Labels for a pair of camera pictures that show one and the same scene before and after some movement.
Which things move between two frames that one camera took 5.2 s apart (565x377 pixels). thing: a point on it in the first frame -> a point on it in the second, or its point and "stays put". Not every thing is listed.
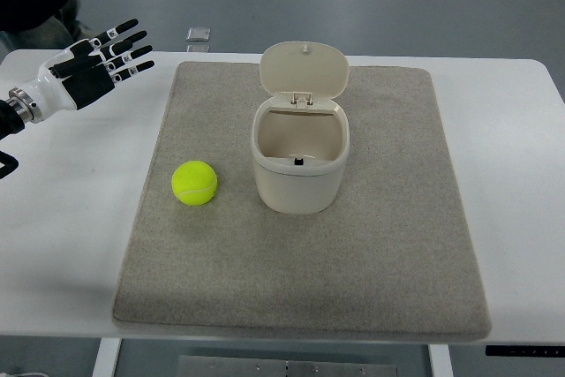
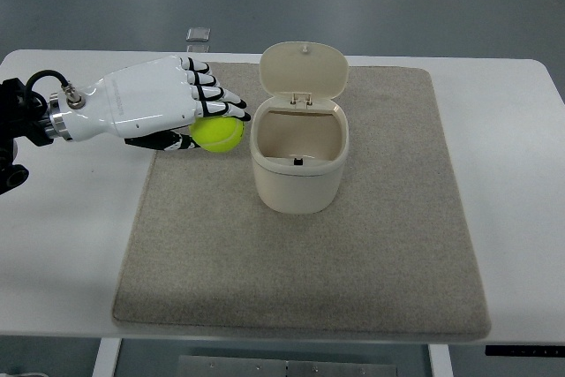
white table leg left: (107, 357) stays put
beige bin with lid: (300, 132) stays put
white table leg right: (440, 360) stays put
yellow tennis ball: (194, 183) -> (216, 133)
